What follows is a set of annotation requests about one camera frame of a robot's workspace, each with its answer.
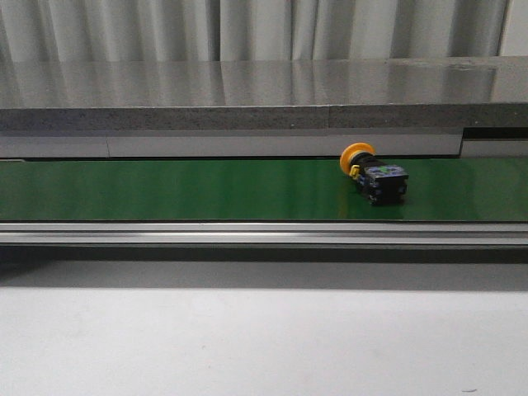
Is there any yellow push button switch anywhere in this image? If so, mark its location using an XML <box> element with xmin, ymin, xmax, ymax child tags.
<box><xmin>339</xmin><ymin>142</ymin><xmax>409</xmax><ymax>205</ymax></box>

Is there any green conveyor belt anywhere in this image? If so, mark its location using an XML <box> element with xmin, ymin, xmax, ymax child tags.
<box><xmin>1</xmin><ymin>158</ymin><xmax>527</xmax><ymax>222</ymax></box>

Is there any grey stone counter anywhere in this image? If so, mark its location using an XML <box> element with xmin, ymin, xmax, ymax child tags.
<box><xmin>0</xmin><ymin>55</ymin><xmax>528</xmax><ymax>160</ymax></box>

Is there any white pleated curtain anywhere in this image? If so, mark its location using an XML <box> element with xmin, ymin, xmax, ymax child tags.
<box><xmin>1</xmin><ymin>1</ymin><xmax>527</xmax><ymax>63</ymax></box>

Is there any aluminium conveyor frame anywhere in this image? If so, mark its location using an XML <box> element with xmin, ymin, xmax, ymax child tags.
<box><xmin>1</xmin><ymin>221</ymin><xmax>527</xmax><ymax>248</ymax></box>

